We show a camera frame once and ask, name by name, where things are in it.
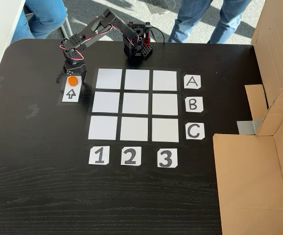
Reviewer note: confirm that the round orange token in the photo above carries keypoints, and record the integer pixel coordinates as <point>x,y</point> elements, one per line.
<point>72,81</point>

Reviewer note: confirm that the white nine-square paper grid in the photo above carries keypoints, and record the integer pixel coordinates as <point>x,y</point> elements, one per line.
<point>135,105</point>

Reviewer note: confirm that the white arrow paper sheet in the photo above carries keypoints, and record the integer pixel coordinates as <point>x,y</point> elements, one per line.
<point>70,94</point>

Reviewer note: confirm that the person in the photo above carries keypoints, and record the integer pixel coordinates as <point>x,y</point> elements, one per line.
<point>190,19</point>
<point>46,17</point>

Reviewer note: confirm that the paper label number 1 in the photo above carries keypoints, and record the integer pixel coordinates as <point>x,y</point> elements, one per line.
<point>98,155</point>

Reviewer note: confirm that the paper label number 2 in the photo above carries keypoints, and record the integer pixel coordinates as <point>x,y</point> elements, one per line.
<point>131,156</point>

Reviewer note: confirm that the paper label letter A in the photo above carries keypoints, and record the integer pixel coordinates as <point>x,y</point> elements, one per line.
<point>192,81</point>

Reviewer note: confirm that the paper label letter B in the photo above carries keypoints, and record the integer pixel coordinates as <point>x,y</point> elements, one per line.
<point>194,104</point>

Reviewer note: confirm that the paper label number 3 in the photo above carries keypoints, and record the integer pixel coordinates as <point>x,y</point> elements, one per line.
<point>167,158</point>

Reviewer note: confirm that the paper label letter C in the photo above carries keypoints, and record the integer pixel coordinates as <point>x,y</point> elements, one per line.
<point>195,131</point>

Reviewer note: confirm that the grey tape on table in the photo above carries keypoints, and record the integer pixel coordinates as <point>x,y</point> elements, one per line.
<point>246,127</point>

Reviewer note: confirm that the cardboard panel with wide flap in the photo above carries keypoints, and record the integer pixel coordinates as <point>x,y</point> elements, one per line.
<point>249,183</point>

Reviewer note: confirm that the cardboard panel with narrow flap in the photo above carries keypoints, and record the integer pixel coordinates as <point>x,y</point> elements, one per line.
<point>278,49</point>

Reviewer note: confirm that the metal chair frame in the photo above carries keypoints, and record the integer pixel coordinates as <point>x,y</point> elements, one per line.
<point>66,28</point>

